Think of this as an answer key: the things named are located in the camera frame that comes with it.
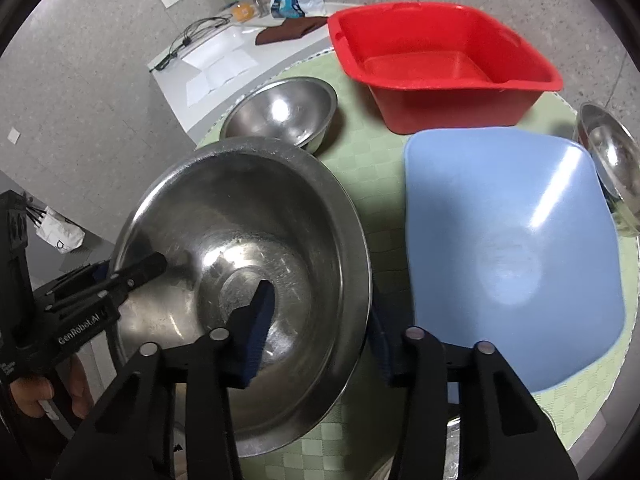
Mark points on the chrome faucet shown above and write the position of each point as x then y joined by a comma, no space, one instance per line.
260,7

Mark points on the white bag on floor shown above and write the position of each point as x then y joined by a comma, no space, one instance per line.
59,233

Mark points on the person's left hand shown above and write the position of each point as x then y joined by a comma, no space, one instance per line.
29,392

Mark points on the blue square plastic plate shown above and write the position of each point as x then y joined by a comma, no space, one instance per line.
509,240

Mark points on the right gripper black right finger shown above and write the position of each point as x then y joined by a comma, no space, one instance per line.
503,432

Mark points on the small stainless steel bowl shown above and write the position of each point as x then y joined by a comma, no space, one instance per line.
296,110

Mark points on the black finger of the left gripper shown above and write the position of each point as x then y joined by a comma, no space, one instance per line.
122,280
73,282

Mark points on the green checkered table mat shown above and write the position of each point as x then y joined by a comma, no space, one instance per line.
360,433

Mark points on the large stainless steel bowl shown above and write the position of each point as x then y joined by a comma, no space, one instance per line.
233,214

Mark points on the white paper sheets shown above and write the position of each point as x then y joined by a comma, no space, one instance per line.
218,74

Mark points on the medium stainless steel bowl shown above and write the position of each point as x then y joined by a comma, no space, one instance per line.
616,156

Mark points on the red plastic basin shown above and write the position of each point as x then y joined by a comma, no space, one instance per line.
431,65

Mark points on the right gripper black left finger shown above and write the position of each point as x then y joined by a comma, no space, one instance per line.
130,432

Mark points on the orange bottle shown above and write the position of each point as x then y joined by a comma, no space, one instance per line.
243,11

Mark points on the white counter cabinet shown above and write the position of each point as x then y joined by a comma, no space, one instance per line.
272,59

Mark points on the brown folded cloth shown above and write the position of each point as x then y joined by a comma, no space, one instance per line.
290,29

